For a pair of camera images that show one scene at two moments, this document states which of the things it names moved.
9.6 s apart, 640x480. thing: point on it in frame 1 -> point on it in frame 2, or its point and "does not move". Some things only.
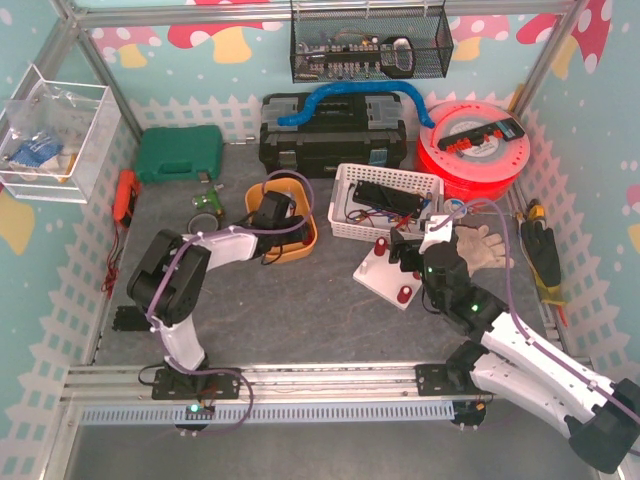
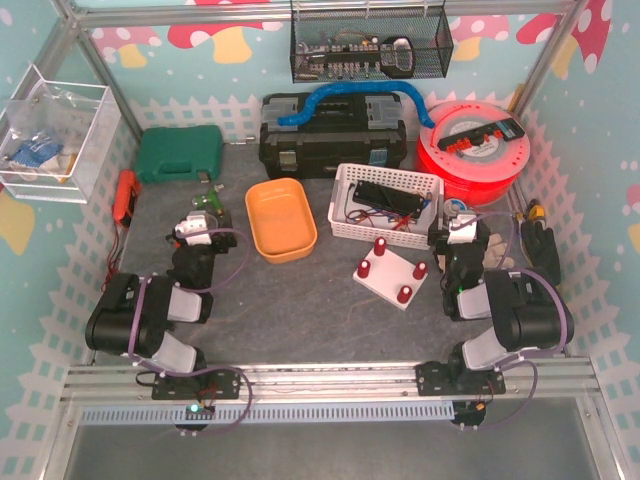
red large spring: [404, 294] does not move
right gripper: [401, 251] -> [438, 236]
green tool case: [180, 153] does not move
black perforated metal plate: [387, 199] does not move
